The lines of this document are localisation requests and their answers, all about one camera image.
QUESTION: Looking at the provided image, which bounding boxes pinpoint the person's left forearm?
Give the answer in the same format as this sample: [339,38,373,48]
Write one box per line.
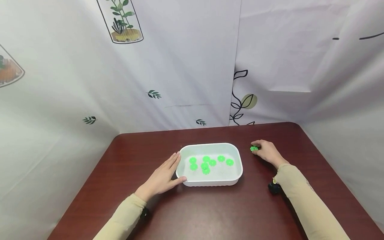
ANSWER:
[93,193,147,240]

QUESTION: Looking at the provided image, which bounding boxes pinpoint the group of green flower pieces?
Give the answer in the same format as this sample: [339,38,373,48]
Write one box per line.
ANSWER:
[189,155,234,175]

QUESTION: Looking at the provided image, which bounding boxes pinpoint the white plastic tray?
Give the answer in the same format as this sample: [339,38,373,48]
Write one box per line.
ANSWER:
[176,143,243,187]

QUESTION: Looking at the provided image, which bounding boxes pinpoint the person's right hand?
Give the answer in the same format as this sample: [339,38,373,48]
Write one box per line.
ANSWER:
[251,140,290,169]

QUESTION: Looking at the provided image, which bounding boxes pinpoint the person's left hand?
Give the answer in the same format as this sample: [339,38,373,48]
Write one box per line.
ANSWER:
[134,152,188,203]

